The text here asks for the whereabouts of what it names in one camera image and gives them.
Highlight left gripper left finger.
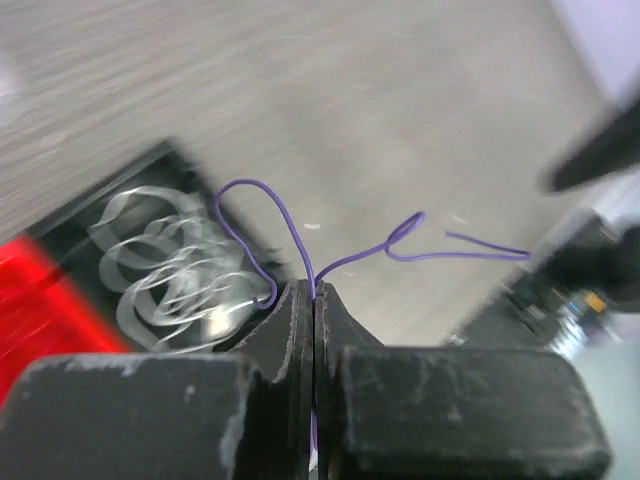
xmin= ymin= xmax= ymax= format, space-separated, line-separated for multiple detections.
xmin=219 ymin=281 xmax=313 ymax=479

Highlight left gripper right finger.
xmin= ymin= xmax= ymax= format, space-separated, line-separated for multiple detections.
xmin=314 ymin=281 xmax=384 ymax=479

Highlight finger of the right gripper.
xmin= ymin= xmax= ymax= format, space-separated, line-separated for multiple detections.
xmin=539 ymin=94 xmax=639 ymax=193

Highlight white cable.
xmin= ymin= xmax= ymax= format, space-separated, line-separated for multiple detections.
xmin=87 ymin=184 xmax=271 ymax=354

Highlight black plastic bin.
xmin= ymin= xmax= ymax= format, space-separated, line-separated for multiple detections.
xmin=28 ymin=141 xmax=287 ymax=353

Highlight red plastic bin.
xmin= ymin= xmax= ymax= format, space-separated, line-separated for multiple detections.
xmin=1 ymin=235 xmax=132 ymax=399

